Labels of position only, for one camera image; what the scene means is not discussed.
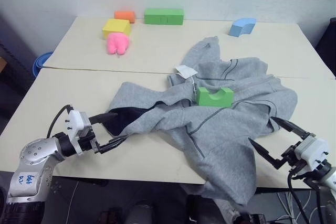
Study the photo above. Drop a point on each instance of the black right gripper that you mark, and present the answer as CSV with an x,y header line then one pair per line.
x,y
292,159

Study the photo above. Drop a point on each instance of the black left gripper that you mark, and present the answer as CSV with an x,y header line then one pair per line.
x,y
88,141

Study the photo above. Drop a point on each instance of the grey zip hoodie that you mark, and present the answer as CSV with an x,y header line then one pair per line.
x,y
220,132

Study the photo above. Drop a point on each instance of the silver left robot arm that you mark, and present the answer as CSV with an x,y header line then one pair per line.
x,y
32,163

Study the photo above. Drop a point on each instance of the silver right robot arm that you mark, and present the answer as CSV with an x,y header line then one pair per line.
x,y
328,179

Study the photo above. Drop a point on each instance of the green arch foam block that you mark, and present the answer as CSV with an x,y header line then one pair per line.
x,y
210,98

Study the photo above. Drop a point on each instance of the pink plush toy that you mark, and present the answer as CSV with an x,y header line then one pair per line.
x,y
116,44

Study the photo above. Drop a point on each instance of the blue round bucket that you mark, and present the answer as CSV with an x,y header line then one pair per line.
x,y
39,62

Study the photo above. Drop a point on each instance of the white paper clothing tag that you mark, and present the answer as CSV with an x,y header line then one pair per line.
x,y
186,71

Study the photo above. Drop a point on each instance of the yellow foam block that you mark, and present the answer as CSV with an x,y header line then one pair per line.
x,y
115,27

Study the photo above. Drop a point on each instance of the orange foam block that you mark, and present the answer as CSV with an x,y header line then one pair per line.
x,y
124,15

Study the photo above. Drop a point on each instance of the blue curved foam block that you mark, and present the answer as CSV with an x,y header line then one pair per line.
x,y
240,27

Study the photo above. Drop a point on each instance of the green rectangular foam block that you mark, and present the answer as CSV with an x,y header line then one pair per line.
x,y
162,16

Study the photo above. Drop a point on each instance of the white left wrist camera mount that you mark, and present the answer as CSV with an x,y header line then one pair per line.
x,y
73,127

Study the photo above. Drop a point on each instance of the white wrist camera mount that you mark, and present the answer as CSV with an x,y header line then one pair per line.
x,y
313,153
73,127

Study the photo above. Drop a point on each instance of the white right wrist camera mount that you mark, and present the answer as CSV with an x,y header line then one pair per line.
x,y
313,153

